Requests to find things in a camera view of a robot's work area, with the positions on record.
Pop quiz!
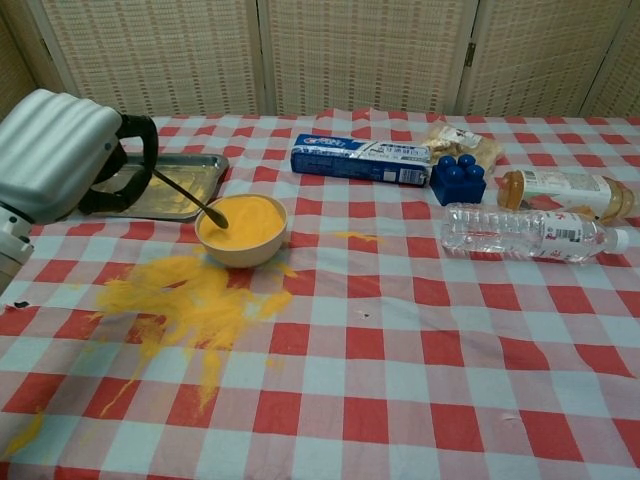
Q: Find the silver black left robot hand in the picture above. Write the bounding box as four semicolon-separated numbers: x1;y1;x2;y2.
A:
0;89;160;225

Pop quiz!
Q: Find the black spoon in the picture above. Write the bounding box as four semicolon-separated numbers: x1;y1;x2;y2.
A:
152;168;230;230

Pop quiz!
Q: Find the stainless steel tray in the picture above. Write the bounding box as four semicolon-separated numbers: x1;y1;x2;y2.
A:
74;153;231;223

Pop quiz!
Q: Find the off-white bowl with yellow powder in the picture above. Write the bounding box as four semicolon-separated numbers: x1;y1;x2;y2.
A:
194;193;289;269

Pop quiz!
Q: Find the spilled yellow powder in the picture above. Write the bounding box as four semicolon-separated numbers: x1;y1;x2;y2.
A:
2;230;381;459

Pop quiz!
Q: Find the woven beige folding screen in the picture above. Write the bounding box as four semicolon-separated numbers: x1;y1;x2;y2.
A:
0;0;640;121

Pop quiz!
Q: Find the blue white toothpaste box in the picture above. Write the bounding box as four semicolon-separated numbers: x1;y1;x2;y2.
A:
290;132;433;188

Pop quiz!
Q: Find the blue toy building block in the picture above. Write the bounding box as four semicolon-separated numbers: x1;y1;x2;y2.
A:
430;153;488;207

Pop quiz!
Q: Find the red white checkered tablecloth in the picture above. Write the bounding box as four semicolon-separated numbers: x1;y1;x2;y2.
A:
0;107;640;480

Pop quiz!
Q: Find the clear bag of snacks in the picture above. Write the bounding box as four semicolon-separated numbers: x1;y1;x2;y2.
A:
422;123;505;174

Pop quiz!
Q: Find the clear plastic water bottle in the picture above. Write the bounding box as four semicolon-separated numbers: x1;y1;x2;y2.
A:
440;202;631;266

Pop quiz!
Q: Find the amber tea bottle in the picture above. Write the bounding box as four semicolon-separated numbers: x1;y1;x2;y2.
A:
495;168;640;223

